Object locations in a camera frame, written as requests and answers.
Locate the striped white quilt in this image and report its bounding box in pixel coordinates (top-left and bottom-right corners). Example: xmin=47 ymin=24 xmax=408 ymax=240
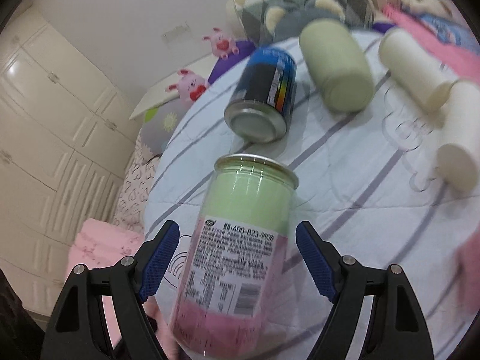
xmin=144 ymin=31 xmax=479 ymax=359

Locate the blue cartoon pillow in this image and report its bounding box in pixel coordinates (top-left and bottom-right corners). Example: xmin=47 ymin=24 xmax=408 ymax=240
xmin=416 ymin=13 xmax=479 ymax=54

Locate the heart pattern sheet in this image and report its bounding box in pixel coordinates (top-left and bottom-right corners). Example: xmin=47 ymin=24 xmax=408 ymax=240
xmin=112 ymin=133 xmax=160 ymax=234

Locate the white paper cup near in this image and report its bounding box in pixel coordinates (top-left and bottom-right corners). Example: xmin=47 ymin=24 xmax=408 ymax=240
xmin=437 ymin=80 xmax=479 ymax=192

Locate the pink pig plush far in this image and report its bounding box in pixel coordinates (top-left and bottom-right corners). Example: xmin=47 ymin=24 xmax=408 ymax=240
xmin=202 ymin=28 xmax=240 ymax=60

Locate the pink pig plush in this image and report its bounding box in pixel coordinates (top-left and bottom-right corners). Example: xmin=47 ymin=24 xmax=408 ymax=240
xmin=202 ymin=28 xmax=240 ymax=60
xmin=165 ymin=68 xmax=210 ymax=102

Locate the white paper cup far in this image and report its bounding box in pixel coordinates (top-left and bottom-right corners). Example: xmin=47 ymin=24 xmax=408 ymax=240
xmin=378 ymin=28 xmax=453 ymax=113

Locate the white paper cup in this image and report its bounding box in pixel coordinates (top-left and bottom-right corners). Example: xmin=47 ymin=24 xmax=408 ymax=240
xmin=437 ymin=80 xmax=479 ymax=192
xmin=378 ymin=28 xmax=453 ymax=113

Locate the green pink labelled can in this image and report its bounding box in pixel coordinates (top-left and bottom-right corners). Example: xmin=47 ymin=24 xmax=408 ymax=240
xmin=171 ymin=154 xmax=299 ymax=359

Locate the cream wardrobe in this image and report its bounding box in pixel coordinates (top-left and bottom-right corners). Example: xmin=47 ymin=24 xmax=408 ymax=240
xmin=1 ymin=8 xmax=140 ymax=315

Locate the grey cat plush cushion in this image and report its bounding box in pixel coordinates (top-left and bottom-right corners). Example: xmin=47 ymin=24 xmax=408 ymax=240
xmin=259 ymin=0 xmax=345 ymax=45

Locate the pink pig plush near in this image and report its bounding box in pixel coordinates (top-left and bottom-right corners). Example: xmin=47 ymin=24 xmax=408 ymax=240
xmin=165 ymin=68 xmax=210 ymax=102

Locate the wall socket plate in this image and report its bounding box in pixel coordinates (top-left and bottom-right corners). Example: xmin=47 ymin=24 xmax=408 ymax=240
xmin=161 ymin=23 xmax=191 ymax=45

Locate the grey flower pillow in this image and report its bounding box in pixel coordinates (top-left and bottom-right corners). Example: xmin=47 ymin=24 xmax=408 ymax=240
xmin=141 ymin=97 xmax=191 ymax=163

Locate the blue black can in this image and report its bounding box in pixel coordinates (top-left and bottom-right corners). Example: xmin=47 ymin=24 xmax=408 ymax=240
xmin=224 ymin=46 xmax=296 ymax=143

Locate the pale green cup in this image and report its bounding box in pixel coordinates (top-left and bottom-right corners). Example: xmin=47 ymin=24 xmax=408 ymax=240
xmin=299 ymin=19 xmax=374 ymax=113

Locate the pink folded blanket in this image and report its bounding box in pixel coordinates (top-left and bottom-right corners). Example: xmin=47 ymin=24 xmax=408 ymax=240
xmin=65 ymin=218 xmax=152 ymax=346

